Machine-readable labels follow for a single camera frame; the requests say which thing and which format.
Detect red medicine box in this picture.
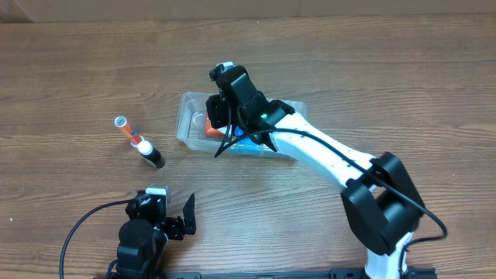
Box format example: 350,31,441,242
205,114,227,137

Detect blue lozenge box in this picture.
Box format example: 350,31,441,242
229,126,272,156

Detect clear plastic container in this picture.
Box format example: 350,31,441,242
176,91,288,158

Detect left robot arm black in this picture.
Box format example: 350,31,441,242
105,188,196,279

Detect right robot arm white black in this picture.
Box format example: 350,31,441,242
206,62,425,278

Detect dark brown syrup bottle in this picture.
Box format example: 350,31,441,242
137,140,165,168

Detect orange tablet tube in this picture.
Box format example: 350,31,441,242
114,115,144,147

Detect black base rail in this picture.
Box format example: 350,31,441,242
92,266,438,279

